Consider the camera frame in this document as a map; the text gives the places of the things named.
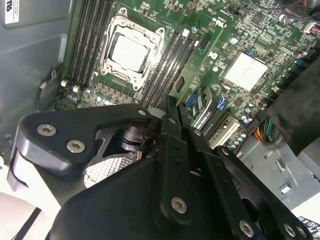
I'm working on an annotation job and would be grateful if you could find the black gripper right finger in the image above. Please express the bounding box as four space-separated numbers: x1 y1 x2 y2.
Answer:
177 103 313 240

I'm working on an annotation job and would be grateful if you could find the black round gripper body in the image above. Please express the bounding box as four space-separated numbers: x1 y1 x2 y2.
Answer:
48 122 242 240

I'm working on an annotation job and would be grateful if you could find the green RAM stick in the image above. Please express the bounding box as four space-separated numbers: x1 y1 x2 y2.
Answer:
169 24 225 107

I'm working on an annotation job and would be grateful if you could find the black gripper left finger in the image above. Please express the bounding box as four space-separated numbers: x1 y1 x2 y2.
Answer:
7 94 197 227

